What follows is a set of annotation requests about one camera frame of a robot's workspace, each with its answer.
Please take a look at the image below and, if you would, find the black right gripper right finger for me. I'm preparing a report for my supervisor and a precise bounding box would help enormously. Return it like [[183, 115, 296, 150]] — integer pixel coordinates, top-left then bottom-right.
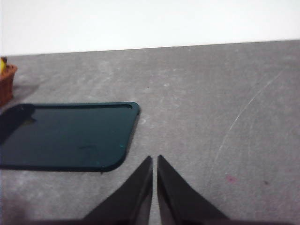
[[157, 154, 232, 225]]

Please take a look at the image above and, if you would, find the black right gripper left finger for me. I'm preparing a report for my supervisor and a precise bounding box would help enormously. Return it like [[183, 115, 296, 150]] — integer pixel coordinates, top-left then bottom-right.
[[81, 156, 153, 225]]

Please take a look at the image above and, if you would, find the dark green rectangular tray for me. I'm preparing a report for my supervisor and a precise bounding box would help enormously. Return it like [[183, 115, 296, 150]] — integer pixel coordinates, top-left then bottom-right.
[[0, 101, 141, 173]]

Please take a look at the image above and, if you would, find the brown wicker basket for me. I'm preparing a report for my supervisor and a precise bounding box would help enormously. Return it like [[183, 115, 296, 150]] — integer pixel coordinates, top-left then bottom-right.
[[0, 63, 18, 107]]

